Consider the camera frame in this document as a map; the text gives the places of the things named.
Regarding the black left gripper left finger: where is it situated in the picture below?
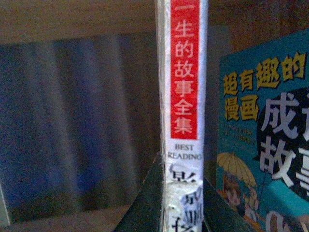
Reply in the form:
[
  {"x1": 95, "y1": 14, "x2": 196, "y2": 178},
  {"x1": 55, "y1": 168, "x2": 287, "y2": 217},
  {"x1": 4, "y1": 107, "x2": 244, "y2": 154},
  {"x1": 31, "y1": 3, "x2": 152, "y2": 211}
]
[{"x1": 117, "y1": 152, "x2": 163, "y2": 232}]

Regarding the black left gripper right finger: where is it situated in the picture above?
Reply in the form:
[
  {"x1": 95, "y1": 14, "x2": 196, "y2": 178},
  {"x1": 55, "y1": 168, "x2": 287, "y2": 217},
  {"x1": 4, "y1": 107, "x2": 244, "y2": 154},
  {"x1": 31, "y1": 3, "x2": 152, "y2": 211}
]
[{"x1": 203, "y1": 178, "x2": 254, "y2": 232}]

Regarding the white red spine book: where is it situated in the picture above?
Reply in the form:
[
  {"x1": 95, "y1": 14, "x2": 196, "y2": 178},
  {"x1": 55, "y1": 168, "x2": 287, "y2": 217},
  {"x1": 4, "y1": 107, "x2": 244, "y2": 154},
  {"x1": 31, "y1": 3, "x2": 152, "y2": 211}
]
[{"x1": 156, "y1": 0, "x2": 209, "y2": 232}]

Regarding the teal comic book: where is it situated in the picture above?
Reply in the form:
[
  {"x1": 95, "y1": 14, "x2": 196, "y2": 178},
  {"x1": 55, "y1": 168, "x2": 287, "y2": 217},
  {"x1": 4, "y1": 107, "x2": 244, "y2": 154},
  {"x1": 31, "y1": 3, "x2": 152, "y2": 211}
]
[{"x1": 216, "y1": 29, "x2": 309, "y2": 232}]

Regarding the grey curtain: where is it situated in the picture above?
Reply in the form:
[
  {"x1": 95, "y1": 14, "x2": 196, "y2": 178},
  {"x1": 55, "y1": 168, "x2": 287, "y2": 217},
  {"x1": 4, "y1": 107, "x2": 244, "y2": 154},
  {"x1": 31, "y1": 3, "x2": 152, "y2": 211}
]
[{"x1": 0, "y1": 24, "x2": 232, "y2": 218}]

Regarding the light wooden bookshelf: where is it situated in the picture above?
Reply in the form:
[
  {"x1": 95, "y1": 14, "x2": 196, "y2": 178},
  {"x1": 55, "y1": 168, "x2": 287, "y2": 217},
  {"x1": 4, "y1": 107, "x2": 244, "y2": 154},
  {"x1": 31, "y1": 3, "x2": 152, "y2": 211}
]
[{"x1": 0, "y1": 0, "x2": 309, "y2": 232}]

